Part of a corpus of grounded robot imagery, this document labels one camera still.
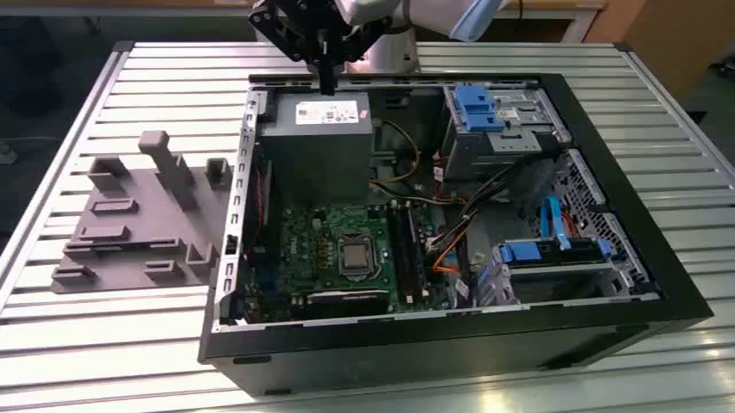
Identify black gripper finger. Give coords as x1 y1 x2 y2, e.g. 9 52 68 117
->
247 0 330 96
327 20 399 96

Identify black RAM slot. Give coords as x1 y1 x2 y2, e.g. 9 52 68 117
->
394 200 418 303
408 200 431 303
400 200 424 303
388 200 410 303

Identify grey power supply unit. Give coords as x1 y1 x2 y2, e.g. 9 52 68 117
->
255 92 378 206

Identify silver drive cage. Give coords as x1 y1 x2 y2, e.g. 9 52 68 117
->
442 84 571 182

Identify light wooden desk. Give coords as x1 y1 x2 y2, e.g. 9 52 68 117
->
492 0 610 44

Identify green motherboard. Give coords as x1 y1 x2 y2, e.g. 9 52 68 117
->
245 200 460 322

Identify grey parts rack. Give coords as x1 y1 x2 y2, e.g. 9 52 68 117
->
49 131 240 296

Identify silver CPU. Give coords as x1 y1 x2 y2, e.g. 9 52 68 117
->
343 243 374 267

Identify CPU socket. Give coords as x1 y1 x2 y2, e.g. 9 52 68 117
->
335 231 383 280

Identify brown wooden cabinet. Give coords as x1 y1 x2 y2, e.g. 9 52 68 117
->
623 0 735 114

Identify blue disk carrier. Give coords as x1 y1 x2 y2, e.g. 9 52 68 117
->
496 238 614 270

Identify graphics card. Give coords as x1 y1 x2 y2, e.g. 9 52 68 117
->
291 287 392 320

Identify black PC case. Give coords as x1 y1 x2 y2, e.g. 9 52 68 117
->
197 72 714 395

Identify blue drive latch bracket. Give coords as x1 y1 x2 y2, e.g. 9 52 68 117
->
456 85 508 133

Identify yellow black power wires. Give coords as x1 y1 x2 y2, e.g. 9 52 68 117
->
370 120 467 207

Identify black wire bundle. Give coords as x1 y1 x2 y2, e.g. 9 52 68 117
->
427 165 522 255

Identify blue data wire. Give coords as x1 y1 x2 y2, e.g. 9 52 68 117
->
538 195 574 251

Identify orange data wire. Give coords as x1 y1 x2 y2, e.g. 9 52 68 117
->
430 251 460 276

